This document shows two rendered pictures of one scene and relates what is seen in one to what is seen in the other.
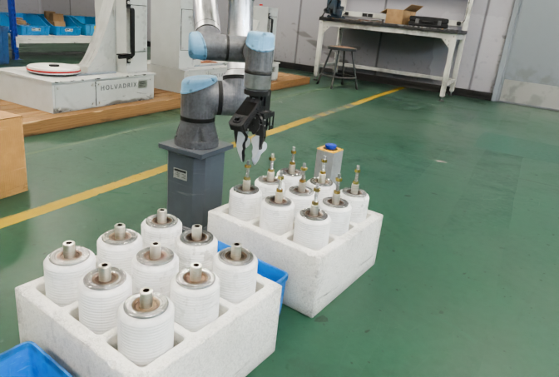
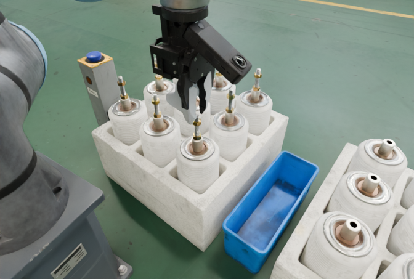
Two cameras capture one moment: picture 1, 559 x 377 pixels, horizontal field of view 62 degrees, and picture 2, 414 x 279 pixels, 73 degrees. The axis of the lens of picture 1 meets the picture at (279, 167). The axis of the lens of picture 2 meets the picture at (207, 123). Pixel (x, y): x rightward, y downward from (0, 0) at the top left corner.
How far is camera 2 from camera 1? 132 cm
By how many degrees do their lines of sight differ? 75
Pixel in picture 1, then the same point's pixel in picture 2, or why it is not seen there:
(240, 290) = not seen: hidden behind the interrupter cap
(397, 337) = not seen: hidden behind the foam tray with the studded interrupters
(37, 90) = not seen: outside the picture
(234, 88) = (13, 52)
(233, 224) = (231, 181)
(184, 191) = (89, 268)
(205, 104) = (18, 122)
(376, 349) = (300, 130)
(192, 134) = (45, 193)
